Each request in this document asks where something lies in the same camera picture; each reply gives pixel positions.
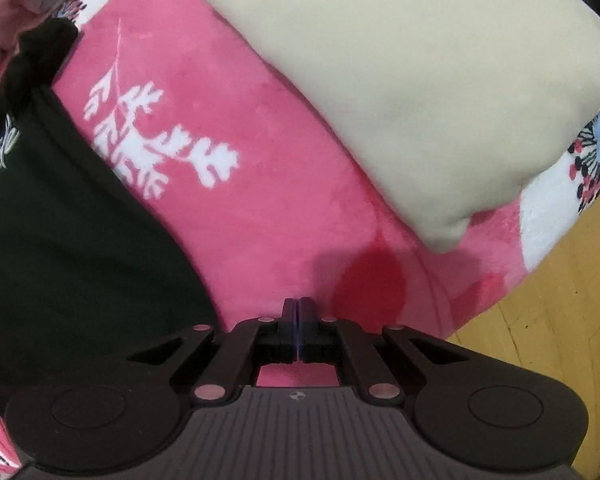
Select black t-shirt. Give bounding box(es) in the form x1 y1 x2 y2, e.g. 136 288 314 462
0 18 218 390

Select pink floral bed blanket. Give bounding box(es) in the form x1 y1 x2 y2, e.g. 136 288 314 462
0 0 600 470

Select folded cream garment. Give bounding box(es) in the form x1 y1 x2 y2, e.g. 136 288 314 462
204 0 600 252

